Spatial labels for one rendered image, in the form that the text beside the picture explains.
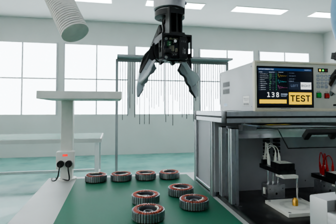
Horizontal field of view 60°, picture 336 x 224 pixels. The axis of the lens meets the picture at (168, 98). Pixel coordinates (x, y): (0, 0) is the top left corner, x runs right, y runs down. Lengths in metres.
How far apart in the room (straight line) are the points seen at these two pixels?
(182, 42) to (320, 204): 0.40
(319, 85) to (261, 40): 7.26
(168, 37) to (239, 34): 7.70
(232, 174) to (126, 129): 6.32
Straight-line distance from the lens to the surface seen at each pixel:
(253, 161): 1.36
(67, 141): 1.65
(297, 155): 1.47
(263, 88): 1.23
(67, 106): 1.64
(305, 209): 1.16
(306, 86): 1.34
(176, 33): 0.65
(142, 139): 7.42
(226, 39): 8.15
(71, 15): 1.79
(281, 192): 1.30
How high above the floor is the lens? 1.12
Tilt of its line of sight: 2 degrees up
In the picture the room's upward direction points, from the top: straight up
